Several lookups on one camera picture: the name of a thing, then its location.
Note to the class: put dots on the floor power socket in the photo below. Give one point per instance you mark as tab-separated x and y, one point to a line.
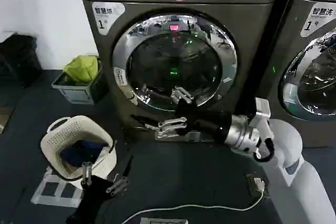
256	183

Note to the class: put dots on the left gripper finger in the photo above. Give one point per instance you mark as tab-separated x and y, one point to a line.
119	184
86	172

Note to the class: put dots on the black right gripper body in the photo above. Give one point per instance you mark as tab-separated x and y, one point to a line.
207	127

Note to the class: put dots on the white perforated laundry basket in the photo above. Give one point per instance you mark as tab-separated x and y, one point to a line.
78	129

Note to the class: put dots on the grey dryer with number sticker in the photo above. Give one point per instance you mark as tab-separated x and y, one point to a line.
105	77

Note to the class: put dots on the dark blue clothes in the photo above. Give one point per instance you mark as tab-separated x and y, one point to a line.
78	151

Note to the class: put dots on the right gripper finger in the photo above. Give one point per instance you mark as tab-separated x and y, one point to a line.
170	125
181	95

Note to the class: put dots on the grey dryer with chrome door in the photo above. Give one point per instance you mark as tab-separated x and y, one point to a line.
302	6

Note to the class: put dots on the green cloth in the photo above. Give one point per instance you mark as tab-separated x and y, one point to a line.
81	68

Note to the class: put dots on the metal floor plate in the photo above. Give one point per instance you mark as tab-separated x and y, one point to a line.
162	221

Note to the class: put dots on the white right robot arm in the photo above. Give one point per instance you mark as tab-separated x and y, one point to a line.
288	142

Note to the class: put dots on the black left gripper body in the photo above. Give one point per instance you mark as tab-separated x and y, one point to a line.
92	195

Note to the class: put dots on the grey plastic crate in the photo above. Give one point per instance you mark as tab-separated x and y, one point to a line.
76	93

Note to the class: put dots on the round glass dryer door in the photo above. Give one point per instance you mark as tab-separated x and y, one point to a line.
157	58

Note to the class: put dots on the black waste bin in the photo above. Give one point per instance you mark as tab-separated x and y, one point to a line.
18	58

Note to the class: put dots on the chrome-rimmed glass dryer door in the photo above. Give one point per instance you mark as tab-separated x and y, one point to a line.
309	82

